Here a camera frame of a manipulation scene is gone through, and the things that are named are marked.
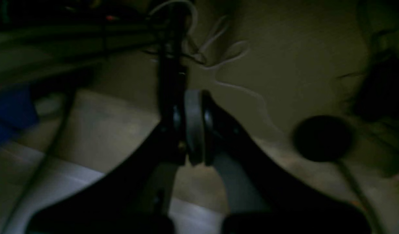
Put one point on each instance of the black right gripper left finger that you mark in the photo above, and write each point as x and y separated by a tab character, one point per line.
134	198

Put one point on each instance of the blue box at top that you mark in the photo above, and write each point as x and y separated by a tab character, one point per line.
17	113

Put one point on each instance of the round black floor object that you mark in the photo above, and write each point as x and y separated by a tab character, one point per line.
323	138

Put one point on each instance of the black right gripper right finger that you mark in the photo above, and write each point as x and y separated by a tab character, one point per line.
263	197

